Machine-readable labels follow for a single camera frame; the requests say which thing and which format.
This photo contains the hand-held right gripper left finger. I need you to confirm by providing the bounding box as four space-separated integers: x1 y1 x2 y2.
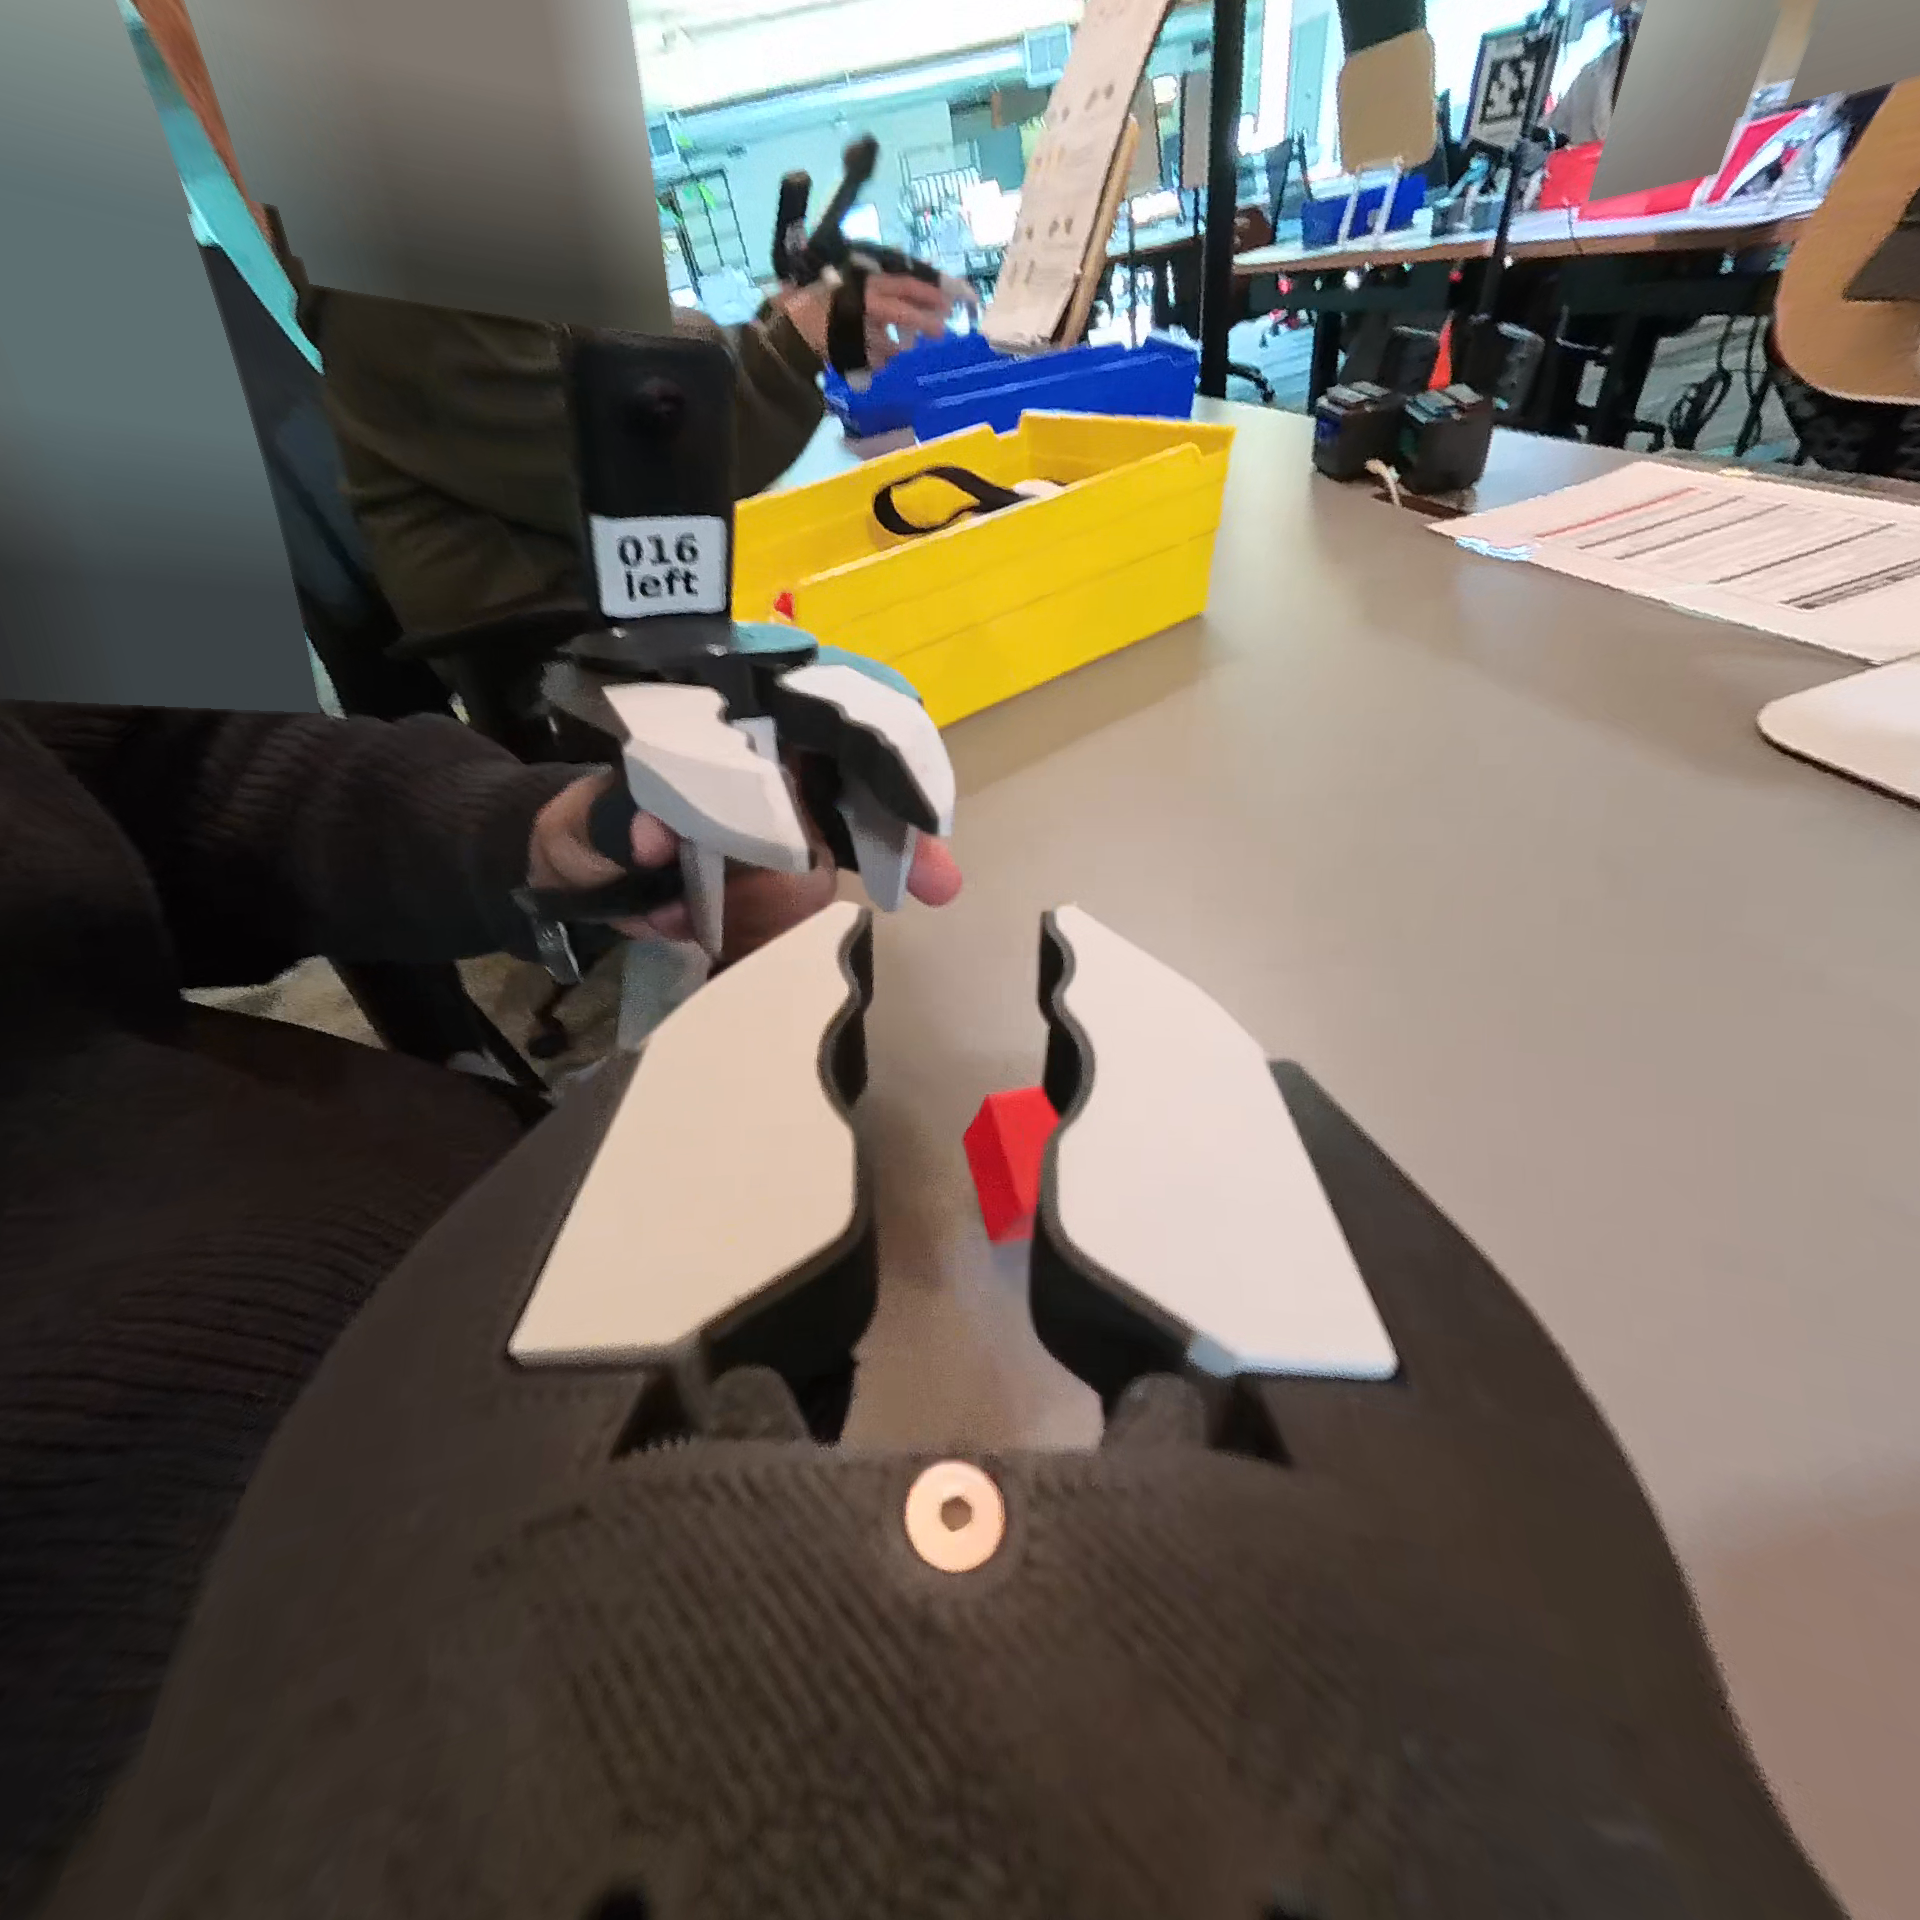
507 900 881 1369

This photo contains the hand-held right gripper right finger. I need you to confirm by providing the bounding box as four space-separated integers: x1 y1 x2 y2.
1028 903 1401 1385

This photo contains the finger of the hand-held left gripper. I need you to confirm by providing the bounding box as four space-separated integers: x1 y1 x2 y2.
778 661 961 913
599 678 821 963

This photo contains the red plastic block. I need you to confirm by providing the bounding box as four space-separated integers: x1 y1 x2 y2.
962 1083 1060 1246

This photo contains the yellow plastic bin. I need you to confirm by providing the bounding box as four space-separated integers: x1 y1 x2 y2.
730 407 1240 734

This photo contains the person's left hand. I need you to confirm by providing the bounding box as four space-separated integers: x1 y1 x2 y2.
528 766 964 956

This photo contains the blue plastic bin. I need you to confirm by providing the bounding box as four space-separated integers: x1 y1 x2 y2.
824 329 1202 446

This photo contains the wooden instruction board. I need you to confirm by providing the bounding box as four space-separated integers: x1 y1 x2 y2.
984 0 1183 357

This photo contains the person's black sweater torso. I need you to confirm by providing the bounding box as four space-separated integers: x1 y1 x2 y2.
0 989 561 1911

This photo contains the black battery charger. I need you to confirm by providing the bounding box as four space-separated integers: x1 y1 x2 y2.
1400 381 1499 498
1313 377 1407 485

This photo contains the black pole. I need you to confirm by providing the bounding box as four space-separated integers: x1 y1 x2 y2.
1196 0 1258 401

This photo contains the wooden desk with black legs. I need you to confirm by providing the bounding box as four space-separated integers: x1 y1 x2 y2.
1111 194 1850 452

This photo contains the printed paper sheet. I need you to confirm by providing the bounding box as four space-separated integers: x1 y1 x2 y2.
1425 457 1920 665

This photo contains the red box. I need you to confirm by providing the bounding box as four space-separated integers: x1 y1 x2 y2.
1536 97 1850 215

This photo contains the black strap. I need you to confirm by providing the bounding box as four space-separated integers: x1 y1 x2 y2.
874 463 1041 540

